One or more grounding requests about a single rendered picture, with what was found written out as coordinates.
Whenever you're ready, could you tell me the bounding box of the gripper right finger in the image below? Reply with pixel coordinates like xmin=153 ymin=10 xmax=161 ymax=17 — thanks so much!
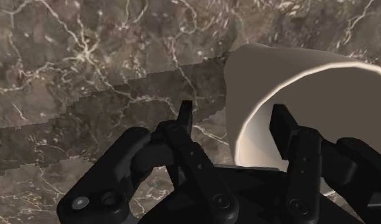
xmin=269 ymin=104 xmax=381 ymax=224

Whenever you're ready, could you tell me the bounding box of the beige cup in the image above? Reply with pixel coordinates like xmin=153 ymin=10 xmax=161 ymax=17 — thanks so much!
xmin=223 ymin=43 xmax=381 ymax=197

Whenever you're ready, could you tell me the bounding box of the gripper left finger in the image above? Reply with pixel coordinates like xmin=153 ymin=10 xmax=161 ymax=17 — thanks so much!
xmin=56 ymin=100 xmax=240 ymax=224

